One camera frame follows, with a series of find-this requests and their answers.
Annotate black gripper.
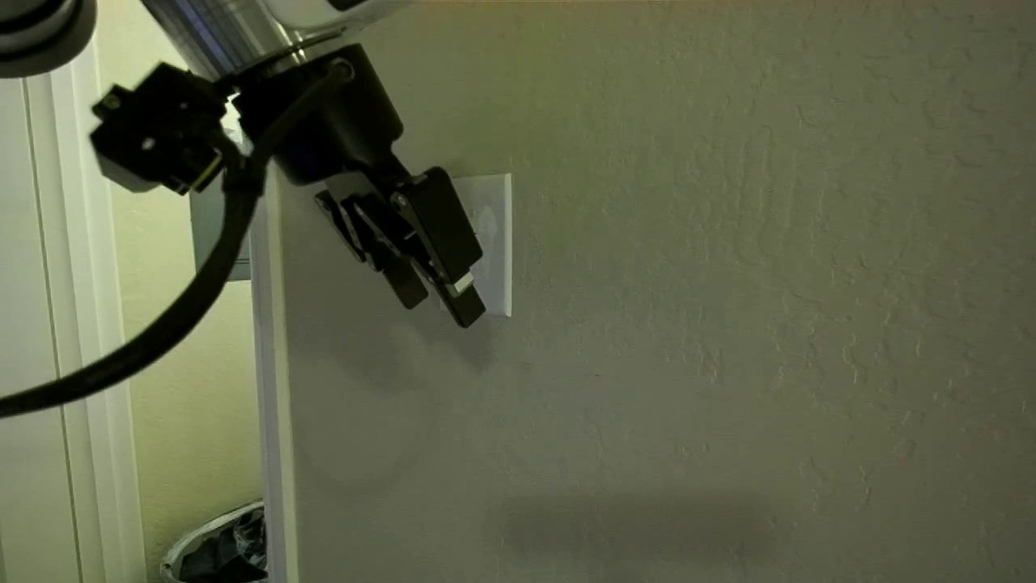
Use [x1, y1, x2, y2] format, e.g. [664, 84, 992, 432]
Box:
[232, 40, 490, 331]

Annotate black trash bin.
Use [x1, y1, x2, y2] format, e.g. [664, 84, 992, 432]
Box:
[158, 498, 272, 583]

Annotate white light switch plate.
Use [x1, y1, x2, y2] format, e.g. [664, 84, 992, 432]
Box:
[444, 173, 516, 321]

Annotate grey wall bracket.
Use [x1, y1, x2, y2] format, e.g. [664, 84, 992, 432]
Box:
[189, 174, 256, 286]

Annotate white wall corner trim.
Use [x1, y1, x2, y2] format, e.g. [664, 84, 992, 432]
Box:
[250, 159, 304, 583]

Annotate black cable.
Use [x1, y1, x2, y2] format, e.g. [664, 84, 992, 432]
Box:
[0, 55, 361, 420]

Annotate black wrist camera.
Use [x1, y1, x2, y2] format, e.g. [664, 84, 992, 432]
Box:
[88, 58, 238, 197]

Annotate white door frame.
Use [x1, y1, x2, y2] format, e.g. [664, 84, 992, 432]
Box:
[19, 43, 148, 583]

